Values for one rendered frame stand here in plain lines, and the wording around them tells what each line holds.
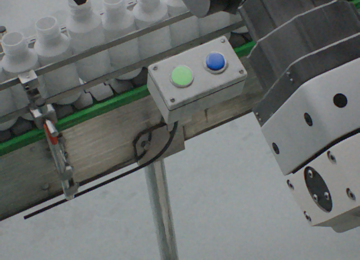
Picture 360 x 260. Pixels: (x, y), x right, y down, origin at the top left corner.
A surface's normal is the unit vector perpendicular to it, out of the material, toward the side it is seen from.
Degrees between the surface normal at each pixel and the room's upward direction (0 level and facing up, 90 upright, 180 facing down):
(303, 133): 90
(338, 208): 90
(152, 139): 90
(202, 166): 0
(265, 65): 81
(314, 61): 30
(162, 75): 20
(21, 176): 90
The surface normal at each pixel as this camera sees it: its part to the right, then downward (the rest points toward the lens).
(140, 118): 0.45, 0.63
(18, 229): -0.08, -0.68
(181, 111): 0.45, 0.83
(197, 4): -0.88, 0.37
